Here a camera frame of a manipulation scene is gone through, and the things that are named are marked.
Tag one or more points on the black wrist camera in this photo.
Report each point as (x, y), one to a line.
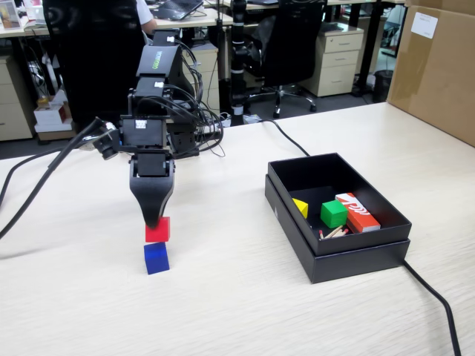
(105, 142)

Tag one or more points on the black cardboard box lid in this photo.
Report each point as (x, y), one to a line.
(356, 265)

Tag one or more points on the red cube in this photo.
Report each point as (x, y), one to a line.
(157, 231)

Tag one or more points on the red and white matchbox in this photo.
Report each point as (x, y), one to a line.
(358, 213)

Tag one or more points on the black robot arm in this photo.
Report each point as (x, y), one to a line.
(156, 63)

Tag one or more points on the white power strip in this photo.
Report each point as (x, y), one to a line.
(211, 128)

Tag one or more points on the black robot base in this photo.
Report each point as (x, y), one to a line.
(183, 142)

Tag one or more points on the yellow triangular block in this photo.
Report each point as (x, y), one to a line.
(302, 207)

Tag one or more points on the beige drawer cabinet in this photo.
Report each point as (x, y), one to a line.
(337, 63)
(204, 74)
(13, 100)

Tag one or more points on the large brown cardboard box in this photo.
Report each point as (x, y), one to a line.
(434, 63)

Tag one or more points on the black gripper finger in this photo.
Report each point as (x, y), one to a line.
(152, 196)

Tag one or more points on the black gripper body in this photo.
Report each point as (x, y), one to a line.
(150, 165)

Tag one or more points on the black cardboard box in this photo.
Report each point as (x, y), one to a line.
(319, 174)

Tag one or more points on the black stand pole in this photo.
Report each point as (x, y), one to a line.
(237, 66)

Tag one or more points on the blue cube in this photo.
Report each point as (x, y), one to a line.
(156, 259)

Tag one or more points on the person in white shirt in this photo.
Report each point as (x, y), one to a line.
(145, 16)

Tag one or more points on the green cube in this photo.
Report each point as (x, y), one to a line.
(333, 215)

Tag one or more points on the black laptop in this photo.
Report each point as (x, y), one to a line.
(178, 9)

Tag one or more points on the white cardboard box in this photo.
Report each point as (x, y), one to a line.
(52, 115)

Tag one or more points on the framed picture card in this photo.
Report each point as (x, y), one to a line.
(9, 15)

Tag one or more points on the black waste bin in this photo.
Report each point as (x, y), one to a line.
(383, 87)

